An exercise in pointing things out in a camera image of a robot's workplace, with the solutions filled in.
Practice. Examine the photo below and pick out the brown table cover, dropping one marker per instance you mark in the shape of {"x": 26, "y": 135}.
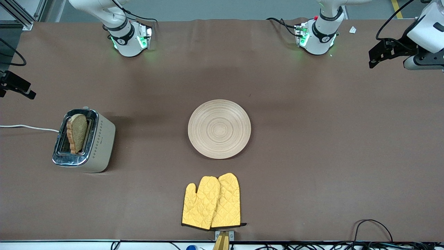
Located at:
{"x": 242, "y": 69}

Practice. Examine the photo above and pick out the small blue cap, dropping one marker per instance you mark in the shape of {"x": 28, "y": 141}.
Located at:
{"x": 191, "y": 248}

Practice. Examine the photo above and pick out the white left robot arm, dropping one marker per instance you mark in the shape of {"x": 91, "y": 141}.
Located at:
{"x": 319, "y": 41}

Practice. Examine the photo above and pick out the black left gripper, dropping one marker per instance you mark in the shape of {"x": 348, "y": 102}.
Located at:
{"x": 404, "y": 47}

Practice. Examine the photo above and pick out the brown bread slice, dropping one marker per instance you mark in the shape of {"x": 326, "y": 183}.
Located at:
{"x": 79, "y": 133}

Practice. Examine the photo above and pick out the round wooden plate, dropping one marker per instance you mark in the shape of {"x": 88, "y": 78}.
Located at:
{"x": 219, "y": 129}

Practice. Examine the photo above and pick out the beige and chrome toaster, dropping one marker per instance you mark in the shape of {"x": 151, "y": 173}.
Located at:
{"x": 100, "y": 146}

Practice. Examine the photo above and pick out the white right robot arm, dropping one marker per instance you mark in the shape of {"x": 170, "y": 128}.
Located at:
{"x": 128, "y": 45}

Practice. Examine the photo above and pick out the aluminium frame profile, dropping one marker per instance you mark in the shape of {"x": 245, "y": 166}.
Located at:
{"x": 27, "y": 26}

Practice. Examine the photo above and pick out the yellow floor tape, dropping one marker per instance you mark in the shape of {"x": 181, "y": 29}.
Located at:
{"x": 396, "y": 8}

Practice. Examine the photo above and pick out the yellow quilted oven mitt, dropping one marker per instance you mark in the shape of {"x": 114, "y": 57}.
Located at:
{"x": 199, "y": 205}
{"x": 229, "y": 201}

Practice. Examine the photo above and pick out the grey metal bracket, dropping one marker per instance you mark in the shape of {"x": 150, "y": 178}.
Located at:
{"x": 231, "y": 236}

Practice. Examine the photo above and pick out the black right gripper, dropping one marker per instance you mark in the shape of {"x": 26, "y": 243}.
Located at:
{"x": 10, "y": 82}

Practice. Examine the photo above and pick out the small white paper scrap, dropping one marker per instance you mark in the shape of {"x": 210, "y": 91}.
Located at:
{"x": 352, "y": 30}

